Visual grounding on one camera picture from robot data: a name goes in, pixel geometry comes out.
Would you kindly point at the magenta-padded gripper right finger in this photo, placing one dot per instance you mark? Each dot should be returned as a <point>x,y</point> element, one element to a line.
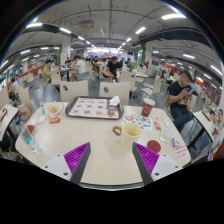
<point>146,156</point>

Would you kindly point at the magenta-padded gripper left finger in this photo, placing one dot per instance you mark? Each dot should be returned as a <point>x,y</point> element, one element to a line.
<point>77,156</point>

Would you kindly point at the clear blue-capped water bottle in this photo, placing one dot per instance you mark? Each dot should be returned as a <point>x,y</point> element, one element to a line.
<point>29,138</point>

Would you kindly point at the flat round red coaster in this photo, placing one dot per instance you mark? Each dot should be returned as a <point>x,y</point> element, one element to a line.
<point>154,146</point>

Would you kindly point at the clear-wrapped paper receipt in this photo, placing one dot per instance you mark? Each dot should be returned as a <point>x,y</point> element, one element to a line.
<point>166,136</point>

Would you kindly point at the small red printed packet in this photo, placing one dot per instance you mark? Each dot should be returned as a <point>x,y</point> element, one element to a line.
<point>157,125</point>

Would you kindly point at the white leaflet with red print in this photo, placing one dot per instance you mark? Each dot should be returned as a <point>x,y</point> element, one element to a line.
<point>181,151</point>

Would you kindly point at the colourful printed sticker sheet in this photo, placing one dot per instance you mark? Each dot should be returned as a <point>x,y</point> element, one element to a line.
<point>138,121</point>

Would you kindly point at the small white wrapper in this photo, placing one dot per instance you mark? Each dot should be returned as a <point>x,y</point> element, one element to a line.
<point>167,123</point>

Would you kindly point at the red paper cup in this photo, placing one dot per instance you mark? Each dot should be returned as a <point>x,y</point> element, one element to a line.
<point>147,107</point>

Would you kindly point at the brown food tray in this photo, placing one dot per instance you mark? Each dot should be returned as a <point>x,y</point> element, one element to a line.
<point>90,108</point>

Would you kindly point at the paper wrapper with fried food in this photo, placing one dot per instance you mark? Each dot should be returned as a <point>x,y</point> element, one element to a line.
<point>54,109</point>

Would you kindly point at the white paper slip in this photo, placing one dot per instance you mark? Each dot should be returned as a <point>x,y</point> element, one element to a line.
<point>37,120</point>

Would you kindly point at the flat red box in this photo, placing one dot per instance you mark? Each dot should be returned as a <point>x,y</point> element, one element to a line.
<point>30,128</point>

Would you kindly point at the white crumpled napkin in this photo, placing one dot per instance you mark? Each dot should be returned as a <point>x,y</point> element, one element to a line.
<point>115,100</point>

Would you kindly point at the person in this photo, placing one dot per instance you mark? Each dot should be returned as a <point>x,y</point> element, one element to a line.
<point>112,68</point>
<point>180,100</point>
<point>80,66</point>
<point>46,71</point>
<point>218,128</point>

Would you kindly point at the cream chair with round hole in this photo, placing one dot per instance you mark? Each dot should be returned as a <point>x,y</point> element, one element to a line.
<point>115,90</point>
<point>74,90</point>

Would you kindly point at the neighbouring cream dining table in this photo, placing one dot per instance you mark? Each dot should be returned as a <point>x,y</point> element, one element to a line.
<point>8,118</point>
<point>204,121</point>

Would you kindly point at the pink backpack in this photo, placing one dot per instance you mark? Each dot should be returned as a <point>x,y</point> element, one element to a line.
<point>24,113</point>

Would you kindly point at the ceiling air conditioner unit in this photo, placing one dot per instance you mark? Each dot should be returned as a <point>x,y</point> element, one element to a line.
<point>85,24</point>

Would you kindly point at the ceiling strip lights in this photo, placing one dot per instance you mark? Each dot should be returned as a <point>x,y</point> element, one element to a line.
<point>173,16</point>

